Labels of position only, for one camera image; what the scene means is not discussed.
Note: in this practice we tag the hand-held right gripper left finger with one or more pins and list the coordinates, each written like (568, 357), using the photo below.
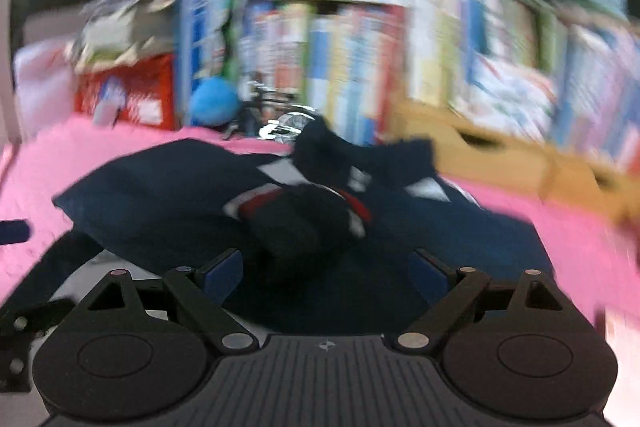
(222, 277)

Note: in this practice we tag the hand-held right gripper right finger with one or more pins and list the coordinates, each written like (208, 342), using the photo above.
(427, 277)

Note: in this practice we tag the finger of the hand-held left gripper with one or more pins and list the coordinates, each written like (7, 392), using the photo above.
(30, 332)

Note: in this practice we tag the navy white red jacket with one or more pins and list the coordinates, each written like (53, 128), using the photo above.
(175, 187)

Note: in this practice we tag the miniature bicycle model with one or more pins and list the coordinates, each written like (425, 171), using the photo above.
(285, 122)

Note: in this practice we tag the small blue plush ball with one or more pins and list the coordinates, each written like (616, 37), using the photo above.
(215, 102)

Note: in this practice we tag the pink blanket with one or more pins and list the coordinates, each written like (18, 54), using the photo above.
(75, 147)

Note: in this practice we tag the red plastic crate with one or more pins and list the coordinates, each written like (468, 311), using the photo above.
(145, 92)

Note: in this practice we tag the patterned tissue box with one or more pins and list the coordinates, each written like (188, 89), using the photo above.
(515, 92)

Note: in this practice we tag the row of colourful books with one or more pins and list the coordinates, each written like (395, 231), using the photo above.
(350, 57)

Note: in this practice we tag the white bag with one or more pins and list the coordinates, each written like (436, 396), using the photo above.
(45, 82)

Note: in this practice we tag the stack of magazines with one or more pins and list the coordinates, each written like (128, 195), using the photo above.
(125, 27)

